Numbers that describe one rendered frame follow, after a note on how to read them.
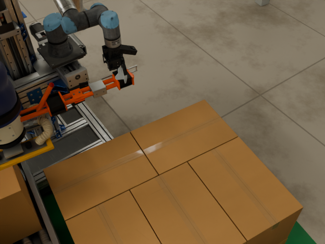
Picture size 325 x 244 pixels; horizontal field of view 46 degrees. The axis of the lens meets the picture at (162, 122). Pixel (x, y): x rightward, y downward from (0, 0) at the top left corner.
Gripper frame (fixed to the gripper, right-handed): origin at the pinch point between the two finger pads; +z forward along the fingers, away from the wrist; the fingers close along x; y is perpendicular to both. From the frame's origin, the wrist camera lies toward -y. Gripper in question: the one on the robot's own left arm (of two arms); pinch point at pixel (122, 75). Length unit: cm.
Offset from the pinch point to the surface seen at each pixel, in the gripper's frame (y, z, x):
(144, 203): 9, 67, 33
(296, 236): -80, 123, 77
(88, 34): -45, 120, -212
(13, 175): 65, 26, 10
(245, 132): -107, 123, -14
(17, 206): 70, 37, 20
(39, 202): 61, 60, 6
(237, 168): -51, 68, 39
